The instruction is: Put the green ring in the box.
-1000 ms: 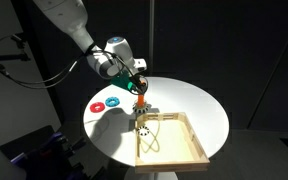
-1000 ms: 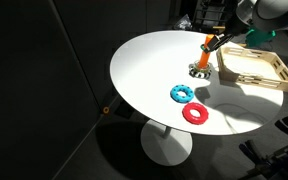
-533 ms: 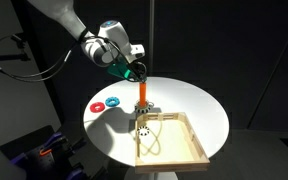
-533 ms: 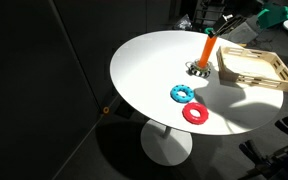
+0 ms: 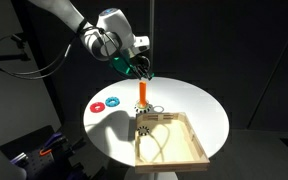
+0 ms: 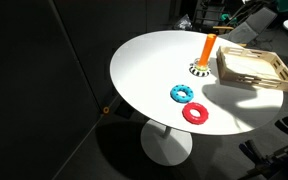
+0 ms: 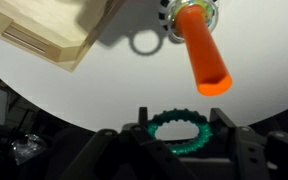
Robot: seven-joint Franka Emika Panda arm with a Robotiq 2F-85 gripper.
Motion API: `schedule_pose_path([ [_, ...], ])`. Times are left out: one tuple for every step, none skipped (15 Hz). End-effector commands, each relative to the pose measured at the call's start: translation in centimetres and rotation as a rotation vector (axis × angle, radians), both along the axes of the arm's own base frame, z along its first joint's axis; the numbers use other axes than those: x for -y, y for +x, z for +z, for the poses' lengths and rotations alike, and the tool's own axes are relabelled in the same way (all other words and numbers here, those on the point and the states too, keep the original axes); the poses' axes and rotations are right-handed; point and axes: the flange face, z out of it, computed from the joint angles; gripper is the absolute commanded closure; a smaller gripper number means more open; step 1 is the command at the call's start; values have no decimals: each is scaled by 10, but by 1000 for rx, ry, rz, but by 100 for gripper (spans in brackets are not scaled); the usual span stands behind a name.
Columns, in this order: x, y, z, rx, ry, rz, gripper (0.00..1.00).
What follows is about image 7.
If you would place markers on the light wooden tray box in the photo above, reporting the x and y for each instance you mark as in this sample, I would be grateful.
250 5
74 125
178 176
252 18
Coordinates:
50 23

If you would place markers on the crumpled clear plastic bag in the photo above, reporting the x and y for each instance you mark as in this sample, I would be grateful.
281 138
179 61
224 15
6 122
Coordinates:
27 146

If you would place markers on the orange stacker peg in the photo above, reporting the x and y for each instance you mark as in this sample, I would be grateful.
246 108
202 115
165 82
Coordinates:
205 56

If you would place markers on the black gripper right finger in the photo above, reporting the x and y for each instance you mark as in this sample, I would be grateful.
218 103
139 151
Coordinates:
221 120

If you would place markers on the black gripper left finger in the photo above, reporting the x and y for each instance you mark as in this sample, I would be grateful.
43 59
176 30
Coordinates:
143 116

